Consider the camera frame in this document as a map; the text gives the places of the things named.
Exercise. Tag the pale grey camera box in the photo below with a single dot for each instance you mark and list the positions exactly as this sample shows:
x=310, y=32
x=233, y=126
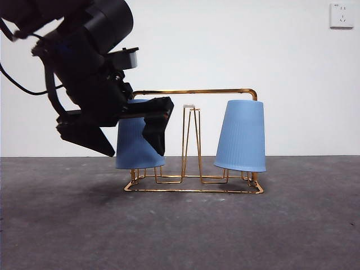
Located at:
x=132, y=60

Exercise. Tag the blue ribbed cup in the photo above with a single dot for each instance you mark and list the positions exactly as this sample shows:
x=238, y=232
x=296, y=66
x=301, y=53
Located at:
x=242, y=135
x=132, y=146

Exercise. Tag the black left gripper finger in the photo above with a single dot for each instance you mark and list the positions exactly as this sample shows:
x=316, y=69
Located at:
x=156, y=132
x=90, y=137

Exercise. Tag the white wall socket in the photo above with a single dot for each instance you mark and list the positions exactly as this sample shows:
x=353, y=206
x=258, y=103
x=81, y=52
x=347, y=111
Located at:
x=341, y=16

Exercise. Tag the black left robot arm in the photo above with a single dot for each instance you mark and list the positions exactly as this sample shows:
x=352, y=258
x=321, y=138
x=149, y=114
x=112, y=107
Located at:
x=107, y=25

